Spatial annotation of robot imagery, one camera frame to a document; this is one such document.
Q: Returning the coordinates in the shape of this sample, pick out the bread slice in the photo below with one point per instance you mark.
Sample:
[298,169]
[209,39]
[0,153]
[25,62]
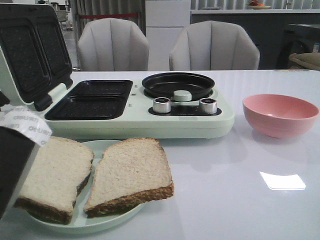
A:
[131,172]
[59,172]

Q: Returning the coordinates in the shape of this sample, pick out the fruit plate on counter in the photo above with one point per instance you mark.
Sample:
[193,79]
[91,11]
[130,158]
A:
[256,5]

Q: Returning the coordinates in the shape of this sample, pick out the dark grey counter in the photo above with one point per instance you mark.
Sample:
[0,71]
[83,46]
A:
[266,27]

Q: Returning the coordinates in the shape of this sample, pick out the mint green round plate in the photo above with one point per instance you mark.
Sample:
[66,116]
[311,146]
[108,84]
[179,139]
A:
[80,223]

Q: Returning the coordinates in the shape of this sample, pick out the silver control knob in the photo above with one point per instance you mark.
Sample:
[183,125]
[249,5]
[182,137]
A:
[161,105]
[208,106]

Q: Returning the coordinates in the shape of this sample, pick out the beige upholstered chair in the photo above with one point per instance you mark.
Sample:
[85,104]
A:
[213,46]
[113,45]

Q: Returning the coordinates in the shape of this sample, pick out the left silver control knob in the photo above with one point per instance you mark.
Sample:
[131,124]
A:
[161,105]

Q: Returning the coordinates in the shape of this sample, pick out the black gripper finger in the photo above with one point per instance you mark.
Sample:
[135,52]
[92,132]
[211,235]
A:
[22,133]

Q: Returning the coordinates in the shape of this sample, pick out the left beige upholstered chair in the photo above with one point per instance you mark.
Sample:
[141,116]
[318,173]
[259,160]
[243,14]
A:
[113,45]

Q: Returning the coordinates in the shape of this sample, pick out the black round frying pan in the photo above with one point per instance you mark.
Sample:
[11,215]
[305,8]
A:
[165,84]

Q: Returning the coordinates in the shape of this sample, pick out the pink plastic bowl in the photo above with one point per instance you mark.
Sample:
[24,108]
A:
[279,116]

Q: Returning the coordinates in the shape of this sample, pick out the mint green breakfast maker base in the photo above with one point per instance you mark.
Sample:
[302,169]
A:
[113,105]

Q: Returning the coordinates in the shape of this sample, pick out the dark washing machine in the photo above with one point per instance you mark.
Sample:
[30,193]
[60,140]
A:
[298,39]

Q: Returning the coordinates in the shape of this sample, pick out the white cabinet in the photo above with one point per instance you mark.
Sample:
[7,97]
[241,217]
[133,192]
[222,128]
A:
[164,20]

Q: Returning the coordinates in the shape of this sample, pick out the right silver control knob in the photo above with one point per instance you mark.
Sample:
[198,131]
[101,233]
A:
[208,106]

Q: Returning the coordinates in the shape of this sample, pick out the right beige upholstered chair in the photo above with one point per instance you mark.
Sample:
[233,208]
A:
[213,46]

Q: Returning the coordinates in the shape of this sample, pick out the mint green sandwich maker lid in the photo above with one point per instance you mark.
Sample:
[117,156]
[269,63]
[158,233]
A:
[34,59]

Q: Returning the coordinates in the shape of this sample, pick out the red barrier tape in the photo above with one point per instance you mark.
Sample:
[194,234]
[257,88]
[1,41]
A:
[103,16]

